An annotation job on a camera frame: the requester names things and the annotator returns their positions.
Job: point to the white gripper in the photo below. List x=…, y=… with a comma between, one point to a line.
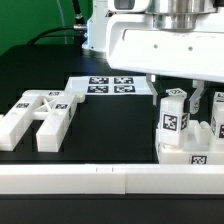
x=133, y=44

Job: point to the white chair seat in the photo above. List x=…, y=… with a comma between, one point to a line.
x=199, y=148

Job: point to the white tagged cube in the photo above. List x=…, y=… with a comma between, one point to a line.
x=176, y=93

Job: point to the white tagged block right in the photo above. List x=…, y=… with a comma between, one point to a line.
x=219, y=97

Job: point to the white marker base plate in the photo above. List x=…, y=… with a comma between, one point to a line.
x=96, y=85

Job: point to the white chair back frame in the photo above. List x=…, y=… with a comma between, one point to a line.
x=54, y=108

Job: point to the white front rail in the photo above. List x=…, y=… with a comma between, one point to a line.
x=112, y=179

